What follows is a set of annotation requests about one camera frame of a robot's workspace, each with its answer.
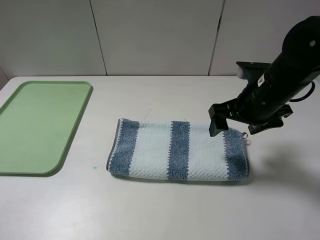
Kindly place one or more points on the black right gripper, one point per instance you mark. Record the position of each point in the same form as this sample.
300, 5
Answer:
260, 113

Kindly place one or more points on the blue white striped towel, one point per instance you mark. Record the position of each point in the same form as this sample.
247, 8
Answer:
177, 151

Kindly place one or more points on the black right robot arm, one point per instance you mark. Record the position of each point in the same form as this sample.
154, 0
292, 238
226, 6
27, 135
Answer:
290, 77

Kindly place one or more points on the light green plastic tray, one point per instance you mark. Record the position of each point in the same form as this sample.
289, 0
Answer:
37, 125

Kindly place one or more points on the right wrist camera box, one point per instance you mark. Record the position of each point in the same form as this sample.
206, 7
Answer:
251, 71

